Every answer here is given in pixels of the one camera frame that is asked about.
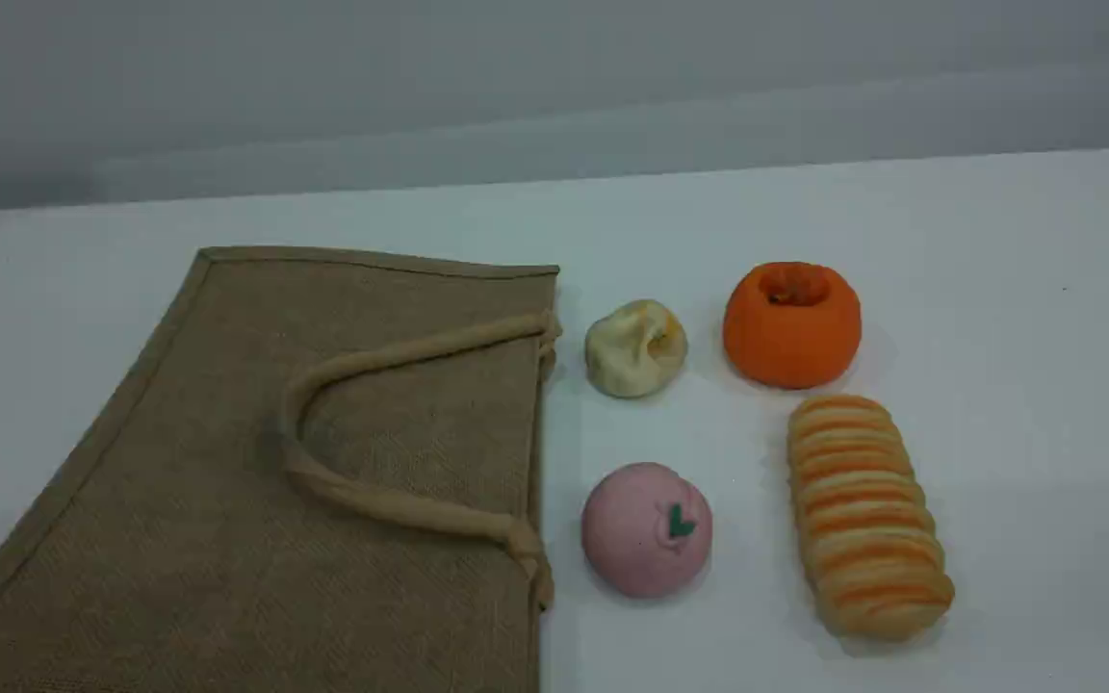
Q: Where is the brown jute tote bag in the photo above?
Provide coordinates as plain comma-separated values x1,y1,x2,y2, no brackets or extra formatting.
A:
0,245,563,693

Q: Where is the pale yellow egg yolk pastry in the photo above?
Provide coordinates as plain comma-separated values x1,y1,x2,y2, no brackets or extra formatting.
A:
584,298,689,399

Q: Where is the pink peach shaped bun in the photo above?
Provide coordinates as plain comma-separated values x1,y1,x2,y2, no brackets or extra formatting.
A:
580,462,714,600

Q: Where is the long striped bread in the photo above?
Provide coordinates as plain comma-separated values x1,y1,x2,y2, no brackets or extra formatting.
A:
787,394,956,641

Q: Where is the orange persimmon shaped bun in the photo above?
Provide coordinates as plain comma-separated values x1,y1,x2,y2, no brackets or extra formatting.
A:
722,261,864,391

